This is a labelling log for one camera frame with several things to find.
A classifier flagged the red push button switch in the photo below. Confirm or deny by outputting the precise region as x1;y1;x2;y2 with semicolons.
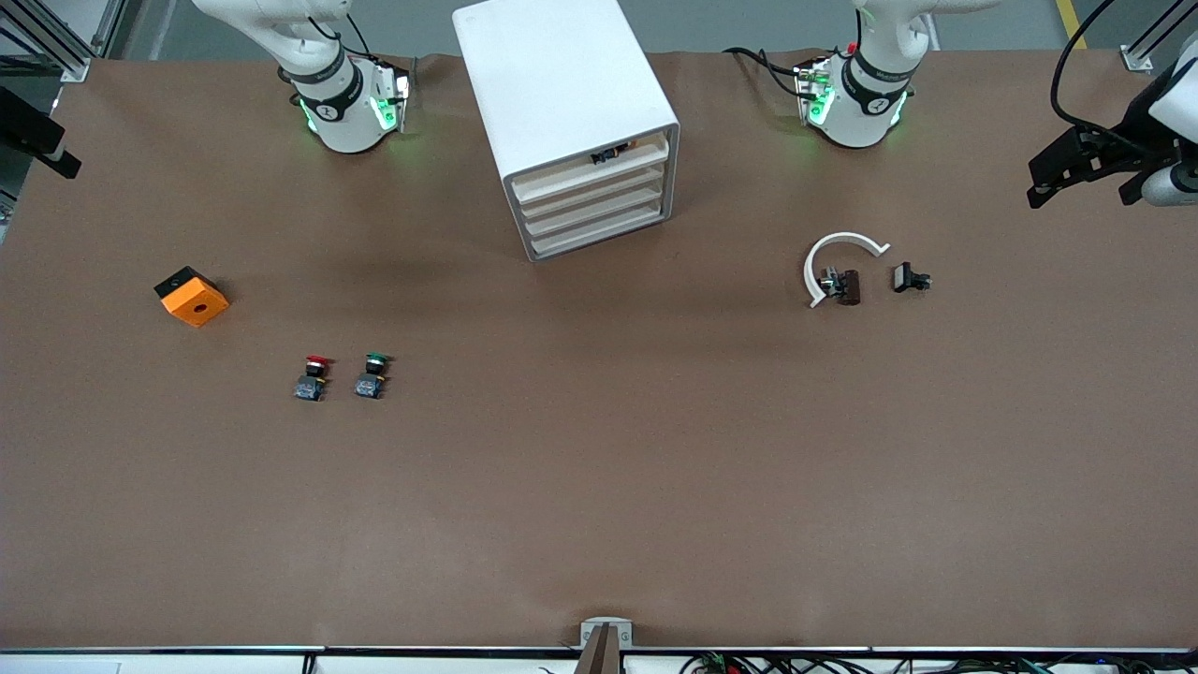
294;355;333;403

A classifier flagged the orange and black block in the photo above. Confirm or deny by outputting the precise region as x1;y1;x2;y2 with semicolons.
153;266;231;330

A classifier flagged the white curved plastic piece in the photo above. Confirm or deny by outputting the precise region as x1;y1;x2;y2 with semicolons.
804;232;891;309

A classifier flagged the brown and black small component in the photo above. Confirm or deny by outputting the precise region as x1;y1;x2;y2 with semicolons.
819;268;862;307

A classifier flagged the brown paper table cover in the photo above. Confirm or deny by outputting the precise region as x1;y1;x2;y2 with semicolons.
0;51;1198;652

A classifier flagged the aluminium frame profile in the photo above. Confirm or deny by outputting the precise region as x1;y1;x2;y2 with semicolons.
0;0;129;84
1119;0;1198;74

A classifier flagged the black arm base cable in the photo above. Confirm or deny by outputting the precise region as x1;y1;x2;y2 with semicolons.
723;46;808;100

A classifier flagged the green push button switch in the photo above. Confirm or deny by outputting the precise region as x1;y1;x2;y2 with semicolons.
354;352;394;401

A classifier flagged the tangled cable bundle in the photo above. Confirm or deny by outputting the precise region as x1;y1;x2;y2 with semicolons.
678;652;1154;674

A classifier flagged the metal table edge bracket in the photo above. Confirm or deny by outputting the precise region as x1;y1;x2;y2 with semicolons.
579;617;635;649

